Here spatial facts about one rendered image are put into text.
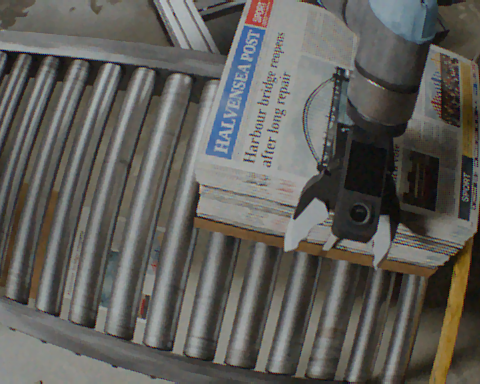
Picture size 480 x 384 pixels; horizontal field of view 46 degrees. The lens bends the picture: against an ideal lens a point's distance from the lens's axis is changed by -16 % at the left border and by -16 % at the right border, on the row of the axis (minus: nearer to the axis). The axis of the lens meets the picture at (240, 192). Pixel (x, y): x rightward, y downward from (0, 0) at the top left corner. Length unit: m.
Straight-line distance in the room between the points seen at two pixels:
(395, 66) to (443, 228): 0.28
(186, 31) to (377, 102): 1.23
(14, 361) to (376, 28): 1.53
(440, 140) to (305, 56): 0.21
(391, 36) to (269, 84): 0.27
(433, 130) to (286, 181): 0.22
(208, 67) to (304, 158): 0.37
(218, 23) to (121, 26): 0.41
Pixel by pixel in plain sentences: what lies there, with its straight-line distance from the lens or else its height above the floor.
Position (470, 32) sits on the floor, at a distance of 2.35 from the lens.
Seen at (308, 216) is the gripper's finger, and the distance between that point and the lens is 0.72.
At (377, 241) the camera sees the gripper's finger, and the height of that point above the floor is 1.07.
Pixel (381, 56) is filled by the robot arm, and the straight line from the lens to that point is 0.60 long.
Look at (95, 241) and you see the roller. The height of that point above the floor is 0.80.
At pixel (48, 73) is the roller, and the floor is 0.80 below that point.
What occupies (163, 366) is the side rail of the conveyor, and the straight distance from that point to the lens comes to 0.97.
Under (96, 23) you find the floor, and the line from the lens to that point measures 2.14.
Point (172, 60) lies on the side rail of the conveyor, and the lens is 1.10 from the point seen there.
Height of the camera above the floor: 1.77
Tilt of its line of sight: 73 degrees down
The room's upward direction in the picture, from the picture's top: 10 degrees clockwise
